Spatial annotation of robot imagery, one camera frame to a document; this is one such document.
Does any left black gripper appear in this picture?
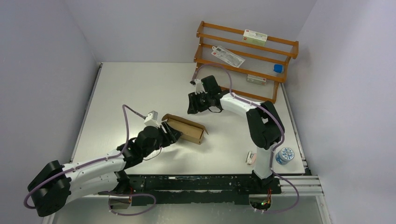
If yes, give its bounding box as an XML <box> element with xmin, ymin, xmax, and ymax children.
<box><xmin>142</xmin><ymin>120</ymin><xmax>183</xmax><ymax>157</ymax></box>

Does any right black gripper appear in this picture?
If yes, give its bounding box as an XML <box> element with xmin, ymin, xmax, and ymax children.
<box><xmin>187</xmin><ymin>90</ymin><xmax>211</xmax><ymax>114</ymax></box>

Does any brown cardboard box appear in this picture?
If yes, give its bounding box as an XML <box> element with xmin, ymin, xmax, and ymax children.
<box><xmin>162</xmin><ymin>114</ymin><xmax>209</xmax><ymax>145</ymax></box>

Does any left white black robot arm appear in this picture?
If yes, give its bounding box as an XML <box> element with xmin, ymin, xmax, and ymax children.
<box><xmin>24</xmin><ymin>121</ymin><xmax>182</xmax><ymax>217</ymax></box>

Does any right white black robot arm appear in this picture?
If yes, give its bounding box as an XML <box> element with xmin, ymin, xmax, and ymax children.
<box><xmin>187</xmin><ymin>76</ymin><xmax>285</xmax><ymax>193</ymax></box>

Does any small white box lower shelf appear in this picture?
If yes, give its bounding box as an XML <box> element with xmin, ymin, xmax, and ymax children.
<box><xmin>246</xmin><ymin>74</ymin><xmax>267</xmax><ymax>85</ymax></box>

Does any white green box top shelf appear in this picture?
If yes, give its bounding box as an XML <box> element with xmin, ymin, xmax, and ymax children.
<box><xmin>242</xmin><ymin>29</ymin><xmax>268</xmax><ymax>47</ymax></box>

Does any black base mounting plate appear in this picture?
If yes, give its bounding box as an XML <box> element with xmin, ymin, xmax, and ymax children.
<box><xmin>109</xmin><ymin>172</ymin><xmax>282</xmax><ymax>206</ymax></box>

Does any clear plastic packet with label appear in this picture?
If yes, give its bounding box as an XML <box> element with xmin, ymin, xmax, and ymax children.
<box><xmin>211</xmin><ymin>45</ymin><xmax>245</xmax><ymax>68</ymax></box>

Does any orange wooden shelf rack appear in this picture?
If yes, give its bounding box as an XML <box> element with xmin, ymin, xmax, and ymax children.
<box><xmin>193</xmin><ymin>21</ymin><xmax>299</xmax><ymax>103</ymax></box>

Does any small pink white stapler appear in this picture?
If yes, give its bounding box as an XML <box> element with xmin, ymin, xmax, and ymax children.
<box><xmin>246</xmin><ymin>151</ymin><xmax>256</xmax><ymax>165</ymax></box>

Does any blue cap bottle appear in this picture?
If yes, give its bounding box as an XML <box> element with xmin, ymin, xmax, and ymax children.
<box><xmin>273</xmin><ymin>64</ymin><xmax>284</xmax><ymax>73</ymax></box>

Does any blue white round tin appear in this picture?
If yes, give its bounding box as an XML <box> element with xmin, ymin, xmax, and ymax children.
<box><xmin>275</xmin><ymin>147</ymin><xmax>295</xmax><ymax>165</ymax></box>

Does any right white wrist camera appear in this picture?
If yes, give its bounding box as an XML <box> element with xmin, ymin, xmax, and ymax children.
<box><xmin>192</xmin><ymin>79</ymin><xmax>206</xmax><ymax>95</ymax></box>

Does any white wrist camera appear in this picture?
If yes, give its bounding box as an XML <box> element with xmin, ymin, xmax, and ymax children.
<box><xmin>144</xmin><ymin>111</ymin><xmax>161</xmax><ymax>128</ymax></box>
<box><xmin>192</xmin><ymin>79</ymin><xmax>206</xmax><ymax>95</ymax></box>

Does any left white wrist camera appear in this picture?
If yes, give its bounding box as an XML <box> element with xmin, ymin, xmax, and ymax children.
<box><xmin>144</xmin><ymin>111</ymin><xmax>161</xmax><ymax>128</ymax></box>

